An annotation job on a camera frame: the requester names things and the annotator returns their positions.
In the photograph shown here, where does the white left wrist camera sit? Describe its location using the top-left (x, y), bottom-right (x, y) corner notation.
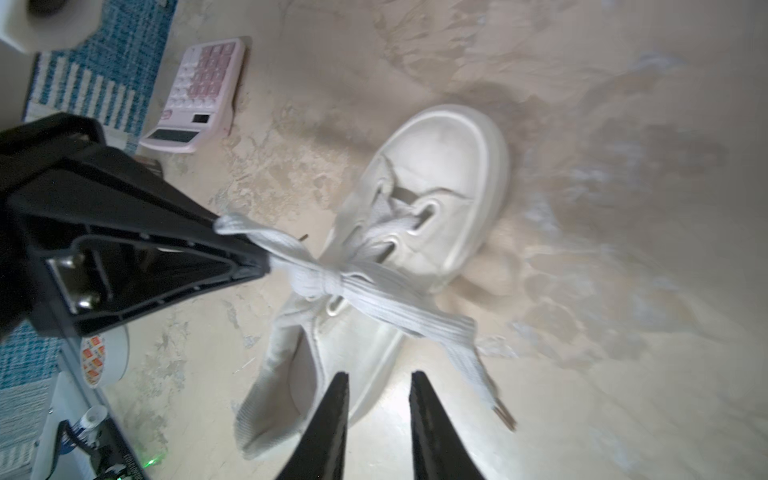
top-left (1, 0), bottom-right (104, 54)

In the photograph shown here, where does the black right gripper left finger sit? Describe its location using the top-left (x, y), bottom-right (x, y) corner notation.
top-left (276, 372), bottom-right (349, 480)

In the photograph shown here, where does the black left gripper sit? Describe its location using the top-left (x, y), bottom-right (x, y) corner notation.
top-left (1, 113), bottom-right (270, 341)

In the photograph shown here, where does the clear tape roll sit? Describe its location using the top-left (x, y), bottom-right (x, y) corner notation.
top-left (79, 326), bottom-right (130, 389)

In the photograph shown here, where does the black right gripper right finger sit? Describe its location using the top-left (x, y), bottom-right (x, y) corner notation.
top-left (409, 371), bottom-right (484, 480)

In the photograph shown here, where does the white sneaker shoe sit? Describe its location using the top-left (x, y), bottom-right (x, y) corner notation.
top-left (234, 104), bottom-right (511, 460)

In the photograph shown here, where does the white shoelace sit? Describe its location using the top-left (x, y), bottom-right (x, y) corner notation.
top-left (215, 215), bottom-right (516, 431)

